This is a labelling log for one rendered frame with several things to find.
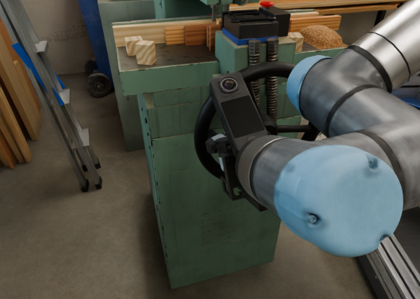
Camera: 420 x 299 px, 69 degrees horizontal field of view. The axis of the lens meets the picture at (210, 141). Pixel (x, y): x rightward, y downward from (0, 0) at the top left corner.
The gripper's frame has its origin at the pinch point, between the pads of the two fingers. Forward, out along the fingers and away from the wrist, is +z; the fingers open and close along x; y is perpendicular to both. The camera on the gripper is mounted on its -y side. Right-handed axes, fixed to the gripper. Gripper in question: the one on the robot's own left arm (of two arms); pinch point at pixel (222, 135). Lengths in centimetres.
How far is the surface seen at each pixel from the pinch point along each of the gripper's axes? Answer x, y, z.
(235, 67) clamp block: 7.6, -12.0, 9.7
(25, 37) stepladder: -51, -43, 80
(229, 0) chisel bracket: 13.9, -29.7, 24.1
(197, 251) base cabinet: -6, 46, 52
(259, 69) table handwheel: 9.0, -10.2, 0.4
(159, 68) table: -7.1, -15.6, 18.3
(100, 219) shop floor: -45, 40, 99
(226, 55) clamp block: 7.3, -15.3, 13.4
